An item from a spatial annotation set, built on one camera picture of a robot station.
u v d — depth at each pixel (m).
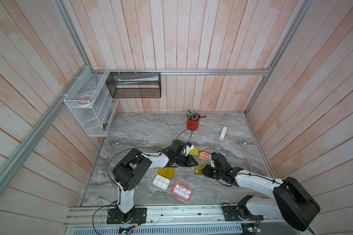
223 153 0.96
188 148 0.85
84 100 0.74
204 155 0.95
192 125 1.04
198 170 0.88
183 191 0.81
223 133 1.04
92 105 0.73
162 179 0.86
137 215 0.73
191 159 0.82
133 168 0.52
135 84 1.04
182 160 0.79
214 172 0.76
